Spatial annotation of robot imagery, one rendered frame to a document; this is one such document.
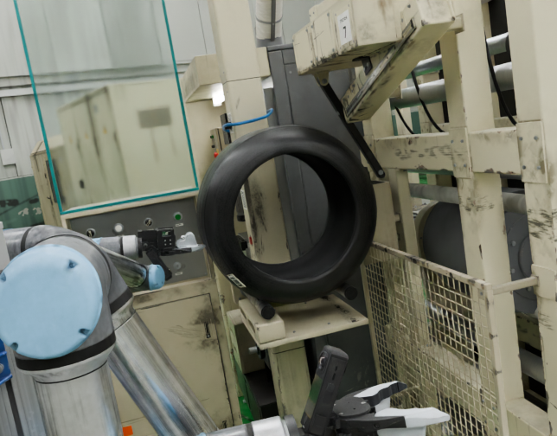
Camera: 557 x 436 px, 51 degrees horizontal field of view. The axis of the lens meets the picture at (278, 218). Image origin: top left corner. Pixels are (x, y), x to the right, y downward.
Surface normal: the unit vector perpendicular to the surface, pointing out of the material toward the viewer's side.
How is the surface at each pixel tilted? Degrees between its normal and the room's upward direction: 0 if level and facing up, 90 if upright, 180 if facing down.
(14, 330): 83
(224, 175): 62
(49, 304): 82
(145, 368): 84
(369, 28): 90
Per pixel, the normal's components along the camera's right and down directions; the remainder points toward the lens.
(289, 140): 0.21, -0.08
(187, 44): 0.58, 0.03
